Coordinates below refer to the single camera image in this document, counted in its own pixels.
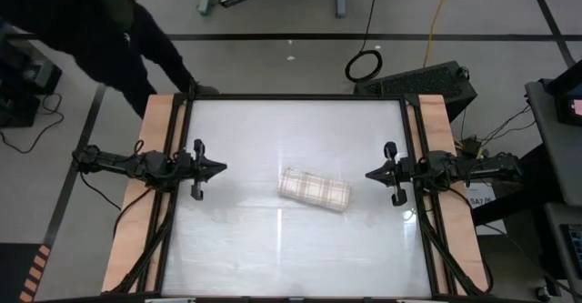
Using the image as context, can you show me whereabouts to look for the grey cart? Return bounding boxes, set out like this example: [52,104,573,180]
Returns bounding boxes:
[525,78,582,208]

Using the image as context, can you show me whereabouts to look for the person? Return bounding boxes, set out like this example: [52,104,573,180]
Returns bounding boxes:
[0,0,220,120]

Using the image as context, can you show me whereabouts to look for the small black box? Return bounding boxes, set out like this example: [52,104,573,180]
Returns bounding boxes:
[0,91,42,129]

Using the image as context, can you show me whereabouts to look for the black equipment case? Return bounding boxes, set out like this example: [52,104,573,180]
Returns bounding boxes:
[0,34,64,97]

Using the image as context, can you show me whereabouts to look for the black mat orange stripes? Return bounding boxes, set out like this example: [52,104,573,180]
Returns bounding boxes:
[0,243,52,303]

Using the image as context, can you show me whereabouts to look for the plaid white beige towel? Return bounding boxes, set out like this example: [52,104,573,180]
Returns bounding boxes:
[276,166,352,214]

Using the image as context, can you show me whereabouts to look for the black monitor pink screen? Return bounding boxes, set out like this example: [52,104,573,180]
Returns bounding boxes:
[545,59,582,126]

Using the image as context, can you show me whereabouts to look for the yellow cable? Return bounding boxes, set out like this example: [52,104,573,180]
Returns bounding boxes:
[422,0,456,70]

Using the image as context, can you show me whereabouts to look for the thin black floor cable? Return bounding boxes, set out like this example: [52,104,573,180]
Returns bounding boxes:
[0,92,65,155]

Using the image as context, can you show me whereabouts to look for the white paper label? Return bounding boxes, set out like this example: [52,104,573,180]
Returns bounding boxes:
[463,182,497,210]

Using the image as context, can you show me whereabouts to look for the grey cabinet blue screen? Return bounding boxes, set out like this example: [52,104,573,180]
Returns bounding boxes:
[543,201,582,290]

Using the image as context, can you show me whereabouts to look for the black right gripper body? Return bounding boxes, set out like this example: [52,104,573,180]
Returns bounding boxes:
[396,157,417,188]

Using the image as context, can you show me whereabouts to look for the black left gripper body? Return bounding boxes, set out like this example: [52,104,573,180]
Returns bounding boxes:
[176,151,196,185]

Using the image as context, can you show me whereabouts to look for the black coiled cable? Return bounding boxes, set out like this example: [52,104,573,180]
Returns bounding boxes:
[344,0,384,85]

